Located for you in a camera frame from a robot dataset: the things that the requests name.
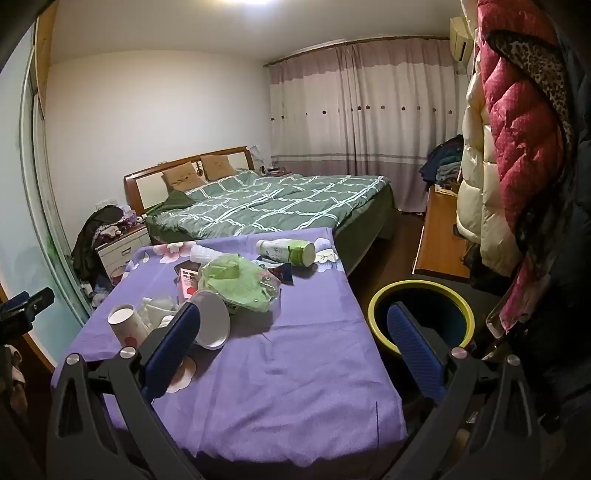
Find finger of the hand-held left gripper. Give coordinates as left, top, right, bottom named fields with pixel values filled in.
left=0, top=287, right=55, bottom=343

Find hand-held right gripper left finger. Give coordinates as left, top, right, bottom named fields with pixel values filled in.
left=46, top=300, right=208, bottom=480

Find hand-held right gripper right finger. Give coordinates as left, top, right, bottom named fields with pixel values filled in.
left=387, top=301, right=541, bottom=480

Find yellow rimmed trash bin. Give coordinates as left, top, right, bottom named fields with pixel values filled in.
left=368, top=281, right=476, bottom=358

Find white paper cup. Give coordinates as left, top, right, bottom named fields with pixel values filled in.
left=107, top=304, right=148, bottom=349

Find small printed carton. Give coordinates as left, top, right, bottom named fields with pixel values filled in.
left=174, top=261, right=204, bottom=301

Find green plastic bag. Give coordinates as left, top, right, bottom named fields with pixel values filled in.
left=198, top=255, right=282, bottom=315

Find clear plastic cup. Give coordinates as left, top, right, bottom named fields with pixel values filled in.
left=189, top=244, right=222, bottom=264

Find dark snack wrapper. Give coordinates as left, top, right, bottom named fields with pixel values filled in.
left=252, top=261, right=294, bottom=287

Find white bottle with green cap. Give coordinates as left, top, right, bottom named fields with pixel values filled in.
left=256, top=239, right=317, bottom=267

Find sliding wardrobe door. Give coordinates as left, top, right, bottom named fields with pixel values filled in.
left=0, top=18, right=93, bottom=370

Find heap of dark clothes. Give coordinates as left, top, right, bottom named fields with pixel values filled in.
left=71, top=205, right=139, bottom=282

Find white nightstand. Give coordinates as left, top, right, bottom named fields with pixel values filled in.
left=95, top=224, right=152, bottom=278

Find wooden cabinet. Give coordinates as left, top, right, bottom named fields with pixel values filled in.
left=412, top=185, right=472, bottom=280

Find purple floral tablecloth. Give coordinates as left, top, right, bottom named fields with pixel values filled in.
left=51, top=227, right=409, bottom=467

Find pink floral cloth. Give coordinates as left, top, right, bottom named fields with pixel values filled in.
left=485, top=258, right=536, bottom=333

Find dark green cloth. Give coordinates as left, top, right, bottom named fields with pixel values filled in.
left=147, top=190, right=195, bottom=215

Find wooden bed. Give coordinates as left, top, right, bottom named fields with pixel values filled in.
left=124, top=147, right=398, bottom=278

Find dark coat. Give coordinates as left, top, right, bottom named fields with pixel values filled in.
left=508, top=0, right=591, bottom=416

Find brown pillow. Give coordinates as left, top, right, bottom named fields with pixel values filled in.
left=161, top=162, right=206, bottom=192
left=201, top=155, right=237, bottom=181

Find cream down jacket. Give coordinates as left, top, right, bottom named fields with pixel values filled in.
left=456, top=0, right=522, bottom=278

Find pile of folded clothes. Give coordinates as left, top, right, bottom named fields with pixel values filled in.
left=419, top=135, right=465, bottom=190

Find red down jacket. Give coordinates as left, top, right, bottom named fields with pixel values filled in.
left=475, top=0, right=568, bottom=259

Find pink and white curtain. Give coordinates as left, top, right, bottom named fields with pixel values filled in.
left=265, top=39, right=467, bottom=213

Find leopard print scarf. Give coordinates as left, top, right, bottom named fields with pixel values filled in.
left=489, top=30, right=575, bottom=139

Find wall air conditioner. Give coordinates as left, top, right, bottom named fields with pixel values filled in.
left=449, top=16, right=474, bottom=63

